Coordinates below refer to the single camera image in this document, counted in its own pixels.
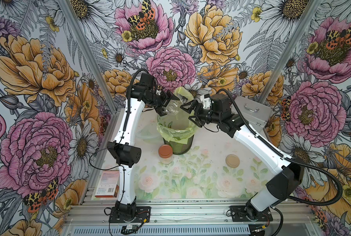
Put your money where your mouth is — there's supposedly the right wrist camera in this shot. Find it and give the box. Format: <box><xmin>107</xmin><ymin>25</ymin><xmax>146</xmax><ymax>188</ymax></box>
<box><xmin>200</xmin><ymin>94</ymin><xmax>212</xmax><ymax>110</ymax></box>

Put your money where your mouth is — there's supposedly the red white cardboard box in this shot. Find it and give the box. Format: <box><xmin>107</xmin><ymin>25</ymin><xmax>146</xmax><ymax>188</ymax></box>
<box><xmin>94</xmin><ymin>171</ymin><xmax>120</xmax><ymax>198</ymax></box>

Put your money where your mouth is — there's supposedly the jar with red-brown lid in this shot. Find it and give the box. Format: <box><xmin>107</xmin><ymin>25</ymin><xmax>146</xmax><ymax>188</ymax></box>
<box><xmin>158</xmin><ymin>145</ymin><xmax>173</xmax><ymax>165</ymax></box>

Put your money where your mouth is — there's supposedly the black mesh trash bin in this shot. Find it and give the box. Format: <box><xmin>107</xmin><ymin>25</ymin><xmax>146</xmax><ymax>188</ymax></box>
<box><xmin>162</xmin><ymin>113</ymin><xmax>195</xmax><ymax>155</ymax></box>

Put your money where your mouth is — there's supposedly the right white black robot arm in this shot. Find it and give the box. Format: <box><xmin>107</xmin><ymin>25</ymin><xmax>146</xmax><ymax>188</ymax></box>
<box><xmin>180</xmin><ymin>93</ymin><xmax>304</xmax><ymax>221</ymax></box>

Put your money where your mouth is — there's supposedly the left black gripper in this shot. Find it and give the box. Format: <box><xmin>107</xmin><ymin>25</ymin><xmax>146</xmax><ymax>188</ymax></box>
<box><xmin>146</xmin><ymin>89</ymin><xmax>180</xmax><ymax>117</ymax></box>

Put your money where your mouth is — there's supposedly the clear plastic rice jar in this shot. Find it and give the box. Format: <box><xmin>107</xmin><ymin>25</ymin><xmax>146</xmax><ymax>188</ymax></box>
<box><xmin>165</xmin><ymin>100</ymin><xmax>182</xmax><ymax>116</ymax></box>

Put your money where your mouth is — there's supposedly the yellow-green plastic bin bag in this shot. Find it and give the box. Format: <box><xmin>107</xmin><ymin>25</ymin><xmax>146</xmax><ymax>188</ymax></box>
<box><xmin>156</xmin><ymin>86</ymin><xmax>200</xmax><ymax>145</ymax></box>

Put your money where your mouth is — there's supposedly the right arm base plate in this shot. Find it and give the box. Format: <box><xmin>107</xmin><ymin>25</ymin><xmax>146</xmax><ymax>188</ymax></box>
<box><xmin>226</xmin><ymin>205</ymin><xmax>273</xmax><ymax>222</ymax></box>

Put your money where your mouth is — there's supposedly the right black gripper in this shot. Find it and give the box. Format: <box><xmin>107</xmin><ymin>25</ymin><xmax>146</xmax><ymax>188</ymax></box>
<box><xmin>180</xmin><ymin>99</ymin><xmax>222</xmax><ymax>128</ymax></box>

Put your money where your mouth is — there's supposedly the silver aluminium case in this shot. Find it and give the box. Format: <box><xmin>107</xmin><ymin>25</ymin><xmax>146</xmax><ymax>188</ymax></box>
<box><xmin>235</xmin><ymin>96</ymin><xmax>272</xmax><ymax>137</ymax></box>

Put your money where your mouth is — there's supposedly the floral table mat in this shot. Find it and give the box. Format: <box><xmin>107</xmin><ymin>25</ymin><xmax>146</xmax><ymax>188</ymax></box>
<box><xmin>133</xmin><ymin>146</ymin><xmax>273</xmax><ymax>200</ymax></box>

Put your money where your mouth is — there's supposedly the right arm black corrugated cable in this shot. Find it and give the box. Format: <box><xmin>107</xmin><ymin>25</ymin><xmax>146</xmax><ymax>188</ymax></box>
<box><xmin>216</xmin><ymin>88</ymin><xmax>344</xmax><ymax>207</ymax></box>

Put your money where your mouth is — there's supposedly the aluminium front rail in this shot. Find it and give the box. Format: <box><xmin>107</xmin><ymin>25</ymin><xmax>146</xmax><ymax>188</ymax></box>
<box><xmin>61</xmin><ymin>189</ymin><xmax>323</xmax><ymax>236</ymax></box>

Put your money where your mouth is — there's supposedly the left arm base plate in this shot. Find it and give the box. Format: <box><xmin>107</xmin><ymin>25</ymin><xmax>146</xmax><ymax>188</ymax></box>
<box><xmin>108</xmin><ymin>206</ymin><xmax>151</xmax><ymax>224</ymax></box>

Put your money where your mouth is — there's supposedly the beige jar lid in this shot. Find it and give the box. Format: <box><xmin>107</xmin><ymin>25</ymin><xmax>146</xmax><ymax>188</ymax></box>
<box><xmin>225</xmin><ymin>154</ymin><xmax>240</xmax><ymax>169</ymax></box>

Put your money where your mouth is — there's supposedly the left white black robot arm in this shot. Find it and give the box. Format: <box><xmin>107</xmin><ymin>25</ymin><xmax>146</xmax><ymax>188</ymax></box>
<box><xmin>107</xmin><ymin>69</ymin><xmax>177</xmax><ymax>223</ymax></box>

